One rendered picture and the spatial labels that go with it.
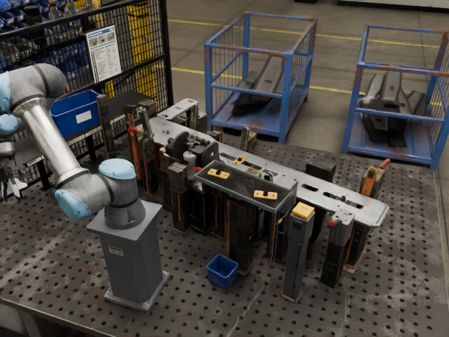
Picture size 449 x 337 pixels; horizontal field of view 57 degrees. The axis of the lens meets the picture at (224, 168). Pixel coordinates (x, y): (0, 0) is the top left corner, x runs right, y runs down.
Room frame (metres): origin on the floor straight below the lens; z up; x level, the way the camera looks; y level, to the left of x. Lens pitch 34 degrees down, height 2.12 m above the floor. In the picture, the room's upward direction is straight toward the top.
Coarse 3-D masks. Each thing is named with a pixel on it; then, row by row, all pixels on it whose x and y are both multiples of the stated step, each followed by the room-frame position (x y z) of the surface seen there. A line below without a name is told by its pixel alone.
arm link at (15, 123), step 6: (6, 114) 1.49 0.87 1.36; (12, 114) 1.53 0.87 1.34; (0, 120) 1.46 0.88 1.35; (6, 120) 1.47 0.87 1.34; (12, 120) 1.49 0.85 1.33; (18, 120) 1.51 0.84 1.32; (0, 126) 1.45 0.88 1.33; (6, 126) 1.46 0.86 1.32; (12, 126) 1.47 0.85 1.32; (18, 126) 1.50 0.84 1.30; (24, 126) 1.52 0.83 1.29; (0, 132) 1.46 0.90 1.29; (6, 132) 1.46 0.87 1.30; (12, 132) 1.47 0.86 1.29
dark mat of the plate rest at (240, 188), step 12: (216, 168) 1.40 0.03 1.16; (228, 168) 1.40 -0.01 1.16; (216, 180) 1.32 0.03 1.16; (228, 180) 1.32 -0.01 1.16; (240, 180) 1.32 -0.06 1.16; (252, 180) 1.32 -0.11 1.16; (240, 192) 1.24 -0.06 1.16; (252, 192) 1.24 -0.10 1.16; (276, 192) 1.24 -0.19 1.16; (288, 192) 1.24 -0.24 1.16; (264, 204) 1.17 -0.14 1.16; (276, 204) 1.17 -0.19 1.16
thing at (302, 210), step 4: (300, 204) 1.17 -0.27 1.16; (304, 204) 1.17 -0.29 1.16; (296, 208) 1.15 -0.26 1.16; (300, 208) 1.15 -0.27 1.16; (304, 208) 1.15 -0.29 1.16; (308, 208) 1.15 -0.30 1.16; (312, 208) 1.15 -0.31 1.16; (292, 212) 1.14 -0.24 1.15; (296, 212) 1.13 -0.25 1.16; (300, 212) 1.13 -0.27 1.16; (304, 212) 1.13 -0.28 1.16; (308, 212) 1.13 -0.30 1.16; (300, 216) 1.12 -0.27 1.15; (304, 216) 1.11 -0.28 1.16; (308, 216) 1.11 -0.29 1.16
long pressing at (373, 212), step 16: (160, 128) 2.02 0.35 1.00; (176, 128) 2.02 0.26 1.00; (160, 144) 1.86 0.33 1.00; (224, 144) 1.86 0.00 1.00; (224, 160) 1.70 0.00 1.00; (256, 160) 1.70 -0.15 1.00; (304, 176) 1.57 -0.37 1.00; (304, 192) 1.45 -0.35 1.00; (320, 192) 1.45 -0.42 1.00; (336, 192) 1.45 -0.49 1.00; (352, 192) 1.45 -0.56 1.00; (320, 208) 1.35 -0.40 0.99; (336, 208) 1.34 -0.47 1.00; (352, 208) 1.34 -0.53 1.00; (368, 208) 1.34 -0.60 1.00; (384, 208) 1.34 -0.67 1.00; (368, 224) 1.24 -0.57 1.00
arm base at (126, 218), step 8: (136, 200) 1.16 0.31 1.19; (112, 208) 1.13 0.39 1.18; (120, 208) 1.12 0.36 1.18; (128, 208) 1.13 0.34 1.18; (136, 208) 1.15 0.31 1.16; (144, 208) 1.19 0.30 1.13; (104, 216) 1.15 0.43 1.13; (112, 216) 1.12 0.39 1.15; (120, 216) 1.11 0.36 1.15; (128, 216) 1.13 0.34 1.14; (136, 216) 1.13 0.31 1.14; (144, 216) 1.17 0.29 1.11; (112, 224) 1.11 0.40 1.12; (120, 224) 1.11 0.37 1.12; (128, 224) 1.11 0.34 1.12; (136, 224) 1.12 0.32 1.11
